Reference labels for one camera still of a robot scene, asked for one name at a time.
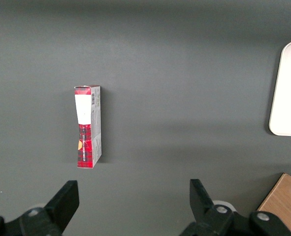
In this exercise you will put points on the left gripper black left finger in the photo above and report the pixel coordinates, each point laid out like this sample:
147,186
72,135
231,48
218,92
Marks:
37,221

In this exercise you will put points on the red and grey carton box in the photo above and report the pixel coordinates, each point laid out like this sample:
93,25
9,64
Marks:
86,127

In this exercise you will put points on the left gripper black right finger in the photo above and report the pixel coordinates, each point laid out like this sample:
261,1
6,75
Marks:
221,223

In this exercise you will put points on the wooden drawer cabinet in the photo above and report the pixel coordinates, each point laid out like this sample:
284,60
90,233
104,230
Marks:
285,204

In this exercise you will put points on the cream plastic tray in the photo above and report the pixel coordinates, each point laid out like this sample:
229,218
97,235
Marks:
289,91

